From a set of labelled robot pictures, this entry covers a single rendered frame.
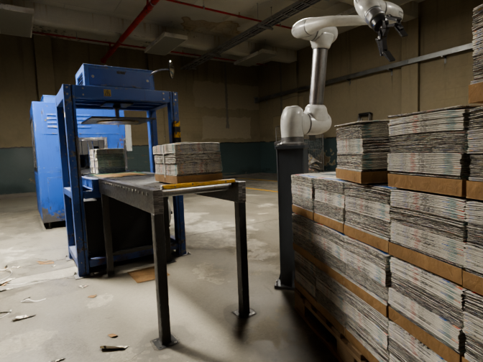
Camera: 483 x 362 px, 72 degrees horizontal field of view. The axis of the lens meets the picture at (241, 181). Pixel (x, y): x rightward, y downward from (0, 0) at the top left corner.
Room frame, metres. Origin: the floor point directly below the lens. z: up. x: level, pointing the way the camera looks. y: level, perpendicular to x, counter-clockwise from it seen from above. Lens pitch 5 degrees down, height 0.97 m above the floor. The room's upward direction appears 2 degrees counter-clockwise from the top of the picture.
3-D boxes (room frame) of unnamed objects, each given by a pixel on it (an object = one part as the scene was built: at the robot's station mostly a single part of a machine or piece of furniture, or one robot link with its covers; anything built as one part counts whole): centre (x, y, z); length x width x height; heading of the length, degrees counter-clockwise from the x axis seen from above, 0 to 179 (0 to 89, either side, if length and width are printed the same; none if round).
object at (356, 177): (1.36, -0.62, 0.86); 0.38 x 0.29 x 0.04; 92
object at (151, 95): (3.17, 1.14, 1.50); 0.94 x 0.68 x 0.10; 124
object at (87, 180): (3.17, 1.14, 0.75); 0.70 x 0.65 x 0.10; 34
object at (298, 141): (2.35, -0.35, 1.03); 0.22 x 0.18 x 0.06; 69
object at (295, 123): (2.35, -0.38, 1.17); 0.18 x 0.16 x 0.22; 116
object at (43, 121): (5.45, 2.61, 1.04); 1.51 x 1.30 x 2.07; 34
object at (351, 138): (1.36, -0.62, 0.95); 0.38 x 0.29 x 0.23; 92
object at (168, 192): (1.84, 0.26, 0.77); 0.47 x 0.05 x 0.05; 124
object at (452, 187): (1.01, -0.70, 0.86); 0.38 x 0.29 x 0.04; 103
